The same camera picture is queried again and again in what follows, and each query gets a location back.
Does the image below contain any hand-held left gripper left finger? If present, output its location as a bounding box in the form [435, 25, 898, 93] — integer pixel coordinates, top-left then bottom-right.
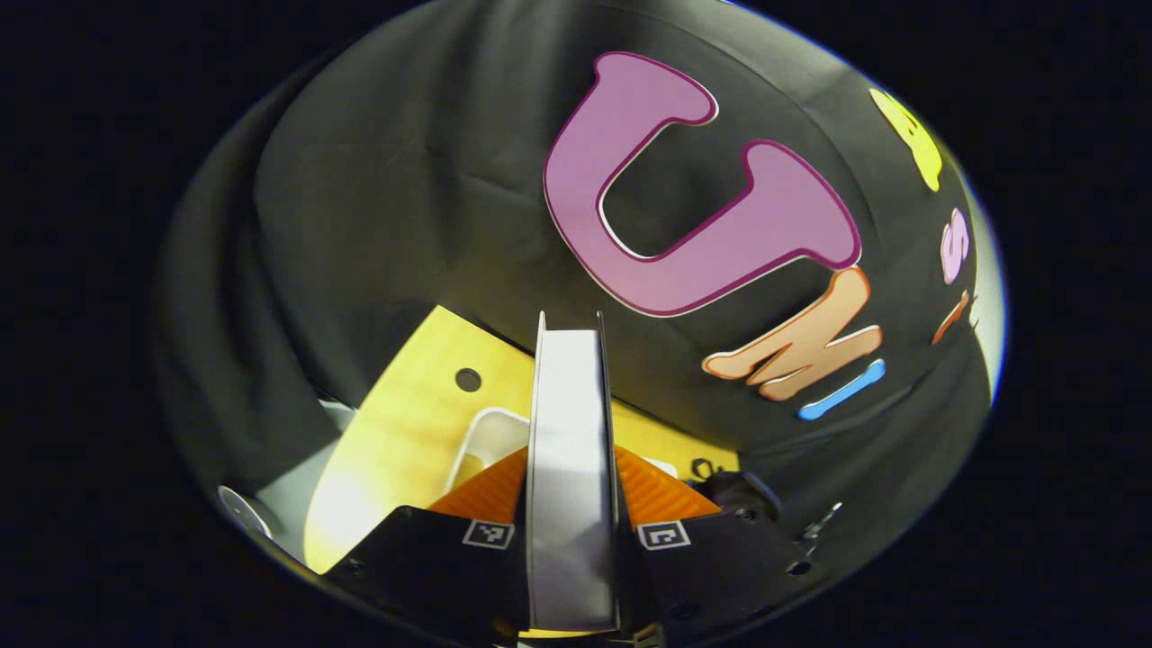
[324, 445, 532, 645]

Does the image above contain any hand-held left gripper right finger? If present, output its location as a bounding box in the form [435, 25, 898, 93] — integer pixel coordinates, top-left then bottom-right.
[612, 445, 811, 636]

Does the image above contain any white bookshelf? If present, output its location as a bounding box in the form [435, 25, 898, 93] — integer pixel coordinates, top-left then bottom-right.
[445, 407, 678, 494]

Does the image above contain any black backdrop cloth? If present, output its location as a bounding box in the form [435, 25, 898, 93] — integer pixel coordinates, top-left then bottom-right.
[153, 0, 996, 577]

